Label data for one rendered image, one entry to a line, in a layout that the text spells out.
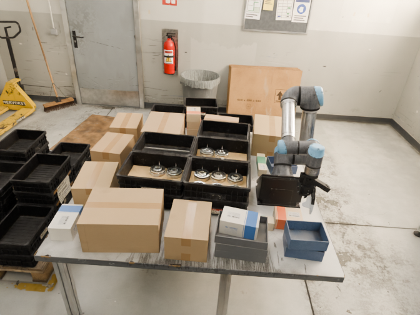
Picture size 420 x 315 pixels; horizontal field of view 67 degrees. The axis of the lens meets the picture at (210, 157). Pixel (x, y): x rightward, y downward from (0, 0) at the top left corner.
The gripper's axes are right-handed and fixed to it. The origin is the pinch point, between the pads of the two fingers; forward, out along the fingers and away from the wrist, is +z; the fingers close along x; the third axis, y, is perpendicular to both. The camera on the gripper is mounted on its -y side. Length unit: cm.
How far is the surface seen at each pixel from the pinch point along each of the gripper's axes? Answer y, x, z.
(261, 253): 24.2, 18.4, 18.5
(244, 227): 34.0, 12.5, 7.8
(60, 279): 133, 18, 50
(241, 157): 33, -66, 6
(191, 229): 61, 15, 9
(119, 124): 133, -97, -1
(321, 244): -6.6, 13.5, 13.8
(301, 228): 0.5, -1.1, 15.7
